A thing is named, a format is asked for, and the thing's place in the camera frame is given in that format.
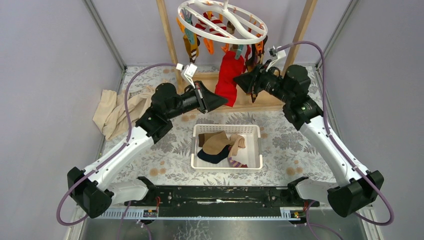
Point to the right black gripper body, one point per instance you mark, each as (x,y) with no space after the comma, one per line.
(271,83)

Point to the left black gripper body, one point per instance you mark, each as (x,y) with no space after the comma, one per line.
(186,103)

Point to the tan ribbed sock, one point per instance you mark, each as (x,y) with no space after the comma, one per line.
(213,143)

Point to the navy sock beige red cuff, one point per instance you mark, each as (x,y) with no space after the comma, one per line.
(214,159)

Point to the purple orange striped sock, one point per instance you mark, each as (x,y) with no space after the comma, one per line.
(257,53)

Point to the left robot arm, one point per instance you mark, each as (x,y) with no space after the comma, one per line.
(92,188)

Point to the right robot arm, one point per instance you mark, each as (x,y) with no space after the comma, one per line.
(355,186)

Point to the white round clip hanger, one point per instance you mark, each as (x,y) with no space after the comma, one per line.
(220,21)

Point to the wooden hanging rack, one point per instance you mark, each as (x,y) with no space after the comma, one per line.
(243,102)

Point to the white plastic basket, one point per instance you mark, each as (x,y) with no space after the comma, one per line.
(250,155)

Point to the mustard yellow sock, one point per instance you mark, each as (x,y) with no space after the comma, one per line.
(192,49)

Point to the beige crumpled cloth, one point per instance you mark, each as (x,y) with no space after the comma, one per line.
(111,117)

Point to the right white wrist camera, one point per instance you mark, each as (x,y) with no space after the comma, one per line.
(276,54)

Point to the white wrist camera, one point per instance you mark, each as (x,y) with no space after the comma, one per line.
(276,54)
(187,72)

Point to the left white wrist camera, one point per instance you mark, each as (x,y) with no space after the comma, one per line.
(187,72)

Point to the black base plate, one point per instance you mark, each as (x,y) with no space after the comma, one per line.
(222,201)

